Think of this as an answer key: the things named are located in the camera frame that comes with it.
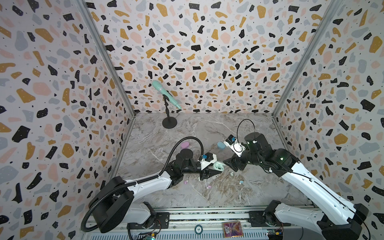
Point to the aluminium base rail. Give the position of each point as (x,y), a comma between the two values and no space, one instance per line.
(179,224)

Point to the black microphone stand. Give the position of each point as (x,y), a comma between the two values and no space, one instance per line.
(169,122)

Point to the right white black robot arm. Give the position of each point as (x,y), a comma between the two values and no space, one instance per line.
(336,218)

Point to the mint green earbud case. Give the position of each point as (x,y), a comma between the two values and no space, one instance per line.
(219,166)

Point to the colourful square card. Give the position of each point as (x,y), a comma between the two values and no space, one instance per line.
(232,229)

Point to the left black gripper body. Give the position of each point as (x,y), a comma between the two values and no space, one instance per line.
(194,169)

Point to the round black white button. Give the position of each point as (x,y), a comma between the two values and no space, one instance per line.
(198,230)

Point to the pink earbud case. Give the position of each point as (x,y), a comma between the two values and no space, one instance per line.
(185,145)

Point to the mint green microphone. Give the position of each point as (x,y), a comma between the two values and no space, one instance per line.
(158,86)

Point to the blue earbud case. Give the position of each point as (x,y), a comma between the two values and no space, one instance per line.
(221,145)

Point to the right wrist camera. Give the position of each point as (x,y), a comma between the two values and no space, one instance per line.
(233,143)

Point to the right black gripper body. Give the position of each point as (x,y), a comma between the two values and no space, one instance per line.
(248,158)

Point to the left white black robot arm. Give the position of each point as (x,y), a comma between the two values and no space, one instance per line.
(118,201)

